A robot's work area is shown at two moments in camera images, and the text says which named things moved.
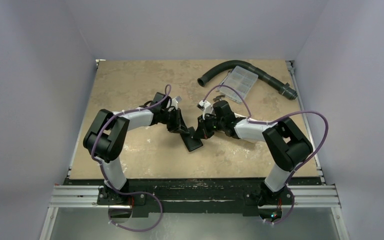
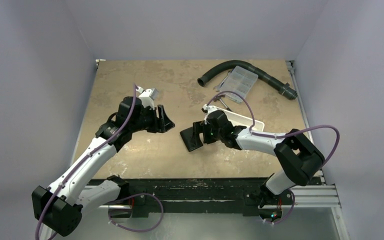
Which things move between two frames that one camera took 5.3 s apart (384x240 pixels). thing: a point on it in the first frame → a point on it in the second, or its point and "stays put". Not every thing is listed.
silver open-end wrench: (217, 89) stays put
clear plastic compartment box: (241, 80) stays put
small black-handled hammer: (218, 97) stays put
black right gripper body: (202, 127) → (204, 133)
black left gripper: (179, 123) → (165, 123)
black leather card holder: (190, 140) stays put
